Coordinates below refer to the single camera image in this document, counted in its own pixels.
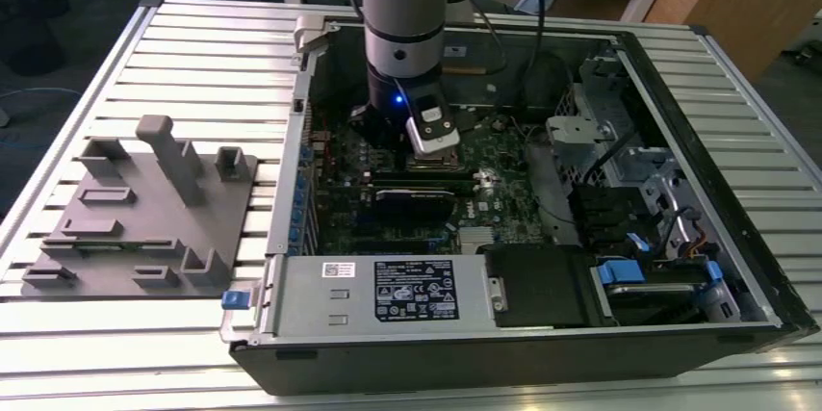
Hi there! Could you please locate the silver metal bracket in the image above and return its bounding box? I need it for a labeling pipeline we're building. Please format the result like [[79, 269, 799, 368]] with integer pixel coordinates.
[[543, 115, 612, 148]]

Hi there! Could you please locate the blue case latch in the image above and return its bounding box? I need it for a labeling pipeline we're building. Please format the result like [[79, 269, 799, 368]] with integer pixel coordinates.
[[220, 289, 252, 312]]

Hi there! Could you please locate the black case cable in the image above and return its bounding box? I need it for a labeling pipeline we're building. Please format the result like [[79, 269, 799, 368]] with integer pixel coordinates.
[[580, 126, 640, 189]]

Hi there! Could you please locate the grey plastic parts rack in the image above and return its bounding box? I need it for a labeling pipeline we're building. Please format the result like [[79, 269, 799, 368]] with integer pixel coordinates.
[[17, 115, 261, 299]]

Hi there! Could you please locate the silver power supply unit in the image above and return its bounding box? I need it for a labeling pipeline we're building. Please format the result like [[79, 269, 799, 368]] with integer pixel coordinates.
[[256, 254, 499, 335]]

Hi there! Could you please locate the metal socket cover frame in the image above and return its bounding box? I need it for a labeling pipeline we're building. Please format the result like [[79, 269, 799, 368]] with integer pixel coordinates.
[[409, 148, 466, 167]]

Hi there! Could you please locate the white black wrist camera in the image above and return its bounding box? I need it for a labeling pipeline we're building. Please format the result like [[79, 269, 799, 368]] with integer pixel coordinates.
[[403, 92, 463, 156]]

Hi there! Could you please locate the blue disk carrier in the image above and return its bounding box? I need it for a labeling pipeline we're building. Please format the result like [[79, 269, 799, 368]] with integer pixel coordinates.
[[594, 259, 646, 286]]

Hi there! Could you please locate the green RAM stick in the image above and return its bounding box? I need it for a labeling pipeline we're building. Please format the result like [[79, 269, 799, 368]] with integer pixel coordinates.
[[75, 241, 148, 254]]

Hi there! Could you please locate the blue floor cable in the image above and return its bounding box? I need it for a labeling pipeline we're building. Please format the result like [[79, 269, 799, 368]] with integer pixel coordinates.
[[0, 87, 85, 148]]

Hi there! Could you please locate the green motherboard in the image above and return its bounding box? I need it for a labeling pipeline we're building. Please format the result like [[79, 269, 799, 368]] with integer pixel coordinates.
[[299, 105, 562, 257]]

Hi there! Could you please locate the black office chair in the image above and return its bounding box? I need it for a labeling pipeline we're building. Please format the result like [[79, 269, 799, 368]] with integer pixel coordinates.
[[0, 0, 72, 78]]

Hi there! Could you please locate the black open PC case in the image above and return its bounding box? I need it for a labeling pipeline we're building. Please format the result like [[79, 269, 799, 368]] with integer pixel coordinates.
[[217, 14, 820, 398]]

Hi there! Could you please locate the black graphics card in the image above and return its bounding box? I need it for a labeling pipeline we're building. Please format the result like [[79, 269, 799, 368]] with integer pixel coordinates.
[[373, 188, 459, 227]]

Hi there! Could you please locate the black hard disk drive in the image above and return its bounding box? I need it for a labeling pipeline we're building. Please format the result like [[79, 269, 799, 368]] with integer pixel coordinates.
[[602, 283, 702, 328]]

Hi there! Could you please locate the metal CPU socket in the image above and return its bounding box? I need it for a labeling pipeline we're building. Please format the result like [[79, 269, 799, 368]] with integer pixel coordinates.
[[400, 143, 471, 171]]

